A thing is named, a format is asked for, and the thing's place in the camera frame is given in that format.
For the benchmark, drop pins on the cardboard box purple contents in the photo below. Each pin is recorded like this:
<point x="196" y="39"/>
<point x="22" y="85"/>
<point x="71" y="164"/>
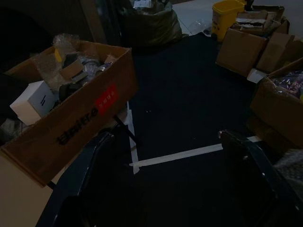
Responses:
<point x="279" y="113"/>

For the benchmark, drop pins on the yellow rubbish bin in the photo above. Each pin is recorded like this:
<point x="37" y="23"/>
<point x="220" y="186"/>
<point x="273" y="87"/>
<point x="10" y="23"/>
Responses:
<point x="225" y="19"/>

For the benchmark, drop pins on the clear bubble wrap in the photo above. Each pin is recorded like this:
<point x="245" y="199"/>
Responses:
<point x="291" y="165"/>
<point x="59" y="47"/>

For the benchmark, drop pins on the short white floor tape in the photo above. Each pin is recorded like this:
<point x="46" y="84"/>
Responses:
<point x="131" y="132"/>

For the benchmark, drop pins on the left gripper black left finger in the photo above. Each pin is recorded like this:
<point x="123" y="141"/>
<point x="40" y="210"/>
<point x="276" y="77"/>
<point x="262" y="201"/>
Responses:
<point x="71" y="184"/>

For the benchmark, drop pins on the open flat cardboard box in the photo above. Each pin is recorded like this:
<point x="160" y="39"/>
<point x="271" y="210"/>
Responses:
<point x="258" y="19"/>

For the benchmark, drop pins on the printed cardboard box red label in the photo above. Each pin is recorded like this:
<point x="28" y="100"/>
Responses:
<point x="78" y="127"/>

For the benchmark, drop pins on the small white box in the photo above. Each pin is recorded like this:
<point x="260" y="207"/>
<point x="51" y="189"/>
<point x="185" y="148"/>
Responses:
<point x="33" y="101"/>

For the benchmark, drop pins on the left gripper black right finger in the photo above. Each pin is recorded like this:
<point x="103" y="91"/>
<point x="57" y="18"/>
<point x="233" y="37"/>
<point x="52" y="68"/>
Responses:
<point x="265" y="179"/>

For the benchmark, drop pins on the long white floor tape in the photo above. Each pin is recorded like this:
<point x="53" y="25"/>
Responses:
<point x="180" y="154"/>

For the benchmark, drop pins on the dark full rubbish bag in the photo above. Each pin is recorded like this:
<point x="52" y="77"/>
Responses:
<point x="151" y="23"/>

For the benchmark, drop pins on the thin black leg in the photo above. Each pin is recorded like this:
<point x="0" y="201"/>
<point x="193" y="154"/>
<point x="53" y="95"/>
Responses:
<point x="126" y="130"/>

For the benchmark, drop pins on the plain cardboard box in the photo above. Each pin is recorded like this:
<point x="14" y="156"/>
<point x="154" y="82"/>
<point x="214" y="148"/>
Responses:
<point x="239" y="52"/>
<point x="274" y="52"/>

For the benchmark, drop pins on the black floor mat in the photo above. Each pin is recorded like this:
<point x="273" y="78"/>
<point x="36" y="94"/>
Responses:
<point x="180" y="94"/>

